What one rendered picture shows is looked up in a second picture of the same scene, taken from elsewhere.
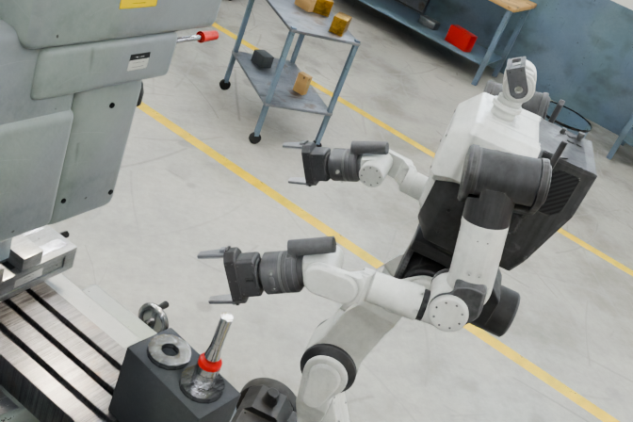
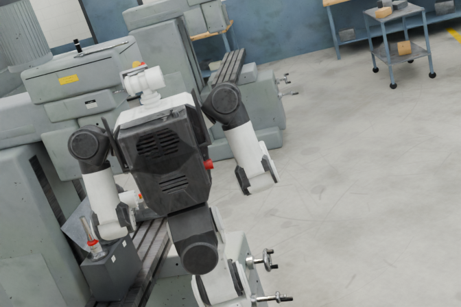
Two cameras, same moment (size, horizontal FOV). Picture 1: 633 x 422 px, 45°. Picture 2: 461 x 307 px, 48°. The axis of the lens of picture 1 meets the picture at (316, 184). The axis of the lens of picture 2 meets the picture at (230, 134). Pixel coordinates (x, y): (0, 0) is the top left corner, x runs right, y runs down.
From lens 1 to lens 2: 2.43 m
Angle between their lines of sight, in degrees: 75
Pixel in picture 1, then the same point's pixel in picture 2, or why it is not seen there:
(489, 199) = not seen: hidden behind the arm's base
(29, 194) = (73, 160)
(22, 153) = (57, 143)
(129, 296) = (410, 273)
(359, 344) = not seen: hidden behind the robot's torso
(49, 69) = (49, 111)
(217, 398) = (92, 260)
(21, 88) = (44, 118)
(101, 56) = (69, 104)
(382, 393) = not seen: outside the picture
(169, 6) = (86, 79)
